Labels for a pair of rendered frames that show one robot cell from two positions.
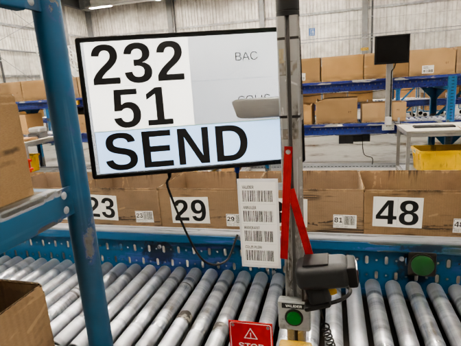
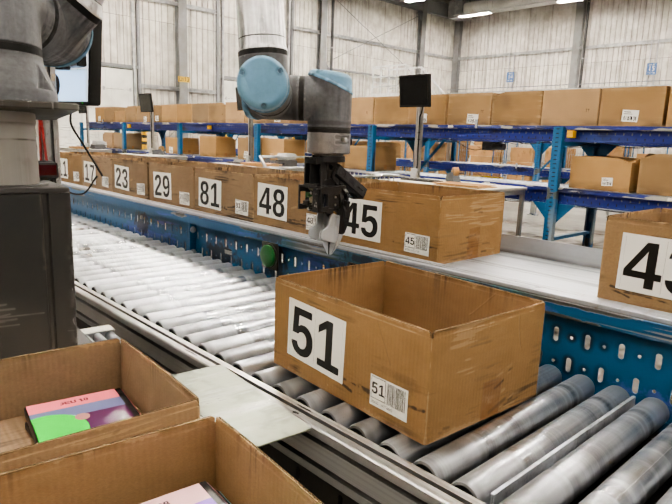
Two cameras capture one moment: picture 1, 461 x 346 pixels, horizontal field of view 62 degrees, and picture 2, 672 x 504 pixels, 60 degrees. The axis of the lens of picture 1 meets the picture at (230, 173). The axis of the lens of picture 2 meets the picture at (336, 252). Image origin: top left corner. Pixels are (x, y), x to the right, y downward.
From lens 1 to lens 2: 178 cm
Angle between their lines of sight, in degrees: 31
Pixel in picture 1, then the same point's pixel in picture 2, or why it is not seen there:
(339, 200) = (239, 184)
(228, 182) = not seen: hidden behind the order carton
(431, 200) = (292, 190)
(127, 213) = (133, 184)
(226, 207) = (179, 185)
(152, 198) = (145, 172)
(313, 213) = (224, 196)
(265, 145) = (68, 89)
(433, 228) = (294, 222)
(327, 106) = (659, 167)
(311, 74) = (649, 113)
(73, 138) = not seen: outside the picture
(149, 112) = not seen: hidden behind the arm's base
